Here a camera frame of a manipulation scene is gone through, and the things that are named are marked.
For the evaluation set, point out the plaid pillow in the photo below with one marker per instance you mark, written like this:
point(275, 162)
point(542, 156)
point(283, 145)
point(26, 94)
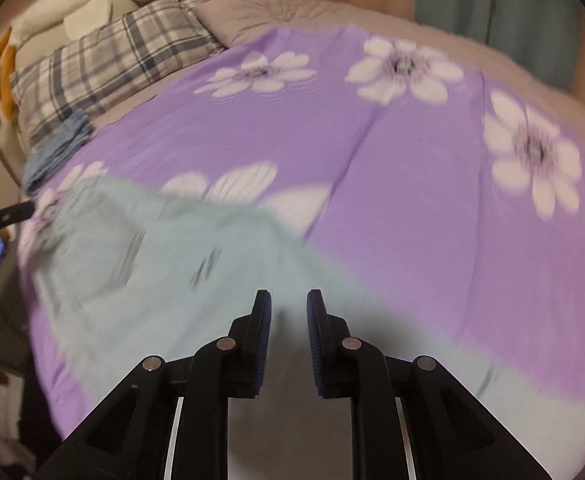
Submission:
point(112, 55)

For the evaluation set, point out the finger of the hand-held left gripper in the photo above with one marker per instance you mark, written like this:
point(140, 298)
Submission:
point(15, 212)

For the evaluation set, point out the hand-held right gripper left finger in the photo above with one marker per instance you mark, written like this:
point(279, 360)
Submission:
point(265, 322)

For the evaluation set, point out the teal curtain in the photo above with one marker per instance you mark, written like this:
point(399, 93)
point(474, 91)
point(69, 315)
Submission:
point(497, 10)

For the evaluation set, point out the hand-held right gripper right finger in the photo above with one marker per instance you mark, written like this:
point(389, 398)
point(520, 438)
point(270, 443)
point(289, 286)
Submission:
point(314, 325)

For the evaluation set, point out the blue folded cloth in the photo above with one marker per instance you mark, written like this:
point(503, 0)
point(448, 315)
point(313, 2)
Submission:
point(57, 152)

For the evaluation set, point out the purple floral bedsheet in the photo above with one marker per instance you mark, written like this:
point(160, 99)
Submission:
point(397, 185)

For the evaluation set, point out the light blue denim pants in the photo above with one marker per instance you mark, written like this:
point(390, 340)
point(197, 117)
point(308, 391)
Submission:
point(172, 270)

